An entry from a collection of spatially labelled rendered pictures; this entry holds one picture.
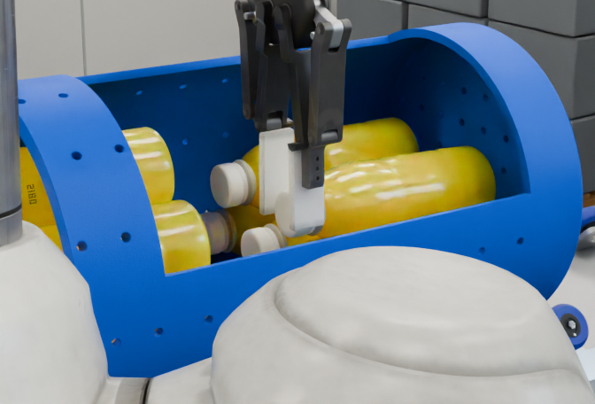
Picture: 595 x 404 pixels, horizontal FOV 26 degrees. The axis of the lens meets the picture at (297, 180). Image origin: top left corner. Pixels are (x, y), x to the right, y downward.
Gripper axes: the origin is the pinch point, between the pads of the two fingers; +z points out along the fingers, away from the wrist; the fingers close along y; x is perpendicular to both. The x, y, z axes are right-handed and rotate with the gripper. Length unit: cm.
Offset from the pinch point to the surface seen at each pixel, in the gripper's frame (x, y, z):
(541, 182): -19.5, -8.4, 1.4
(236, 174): -0.3, 9.3, 2.0
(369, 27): -223, 296, 58
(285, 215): 0.5, 0.2, 3.0
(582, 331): -28.1, -5.9, 18.1
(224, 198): 0.6, 10.0, 4.2
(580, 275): -44, 10, 21
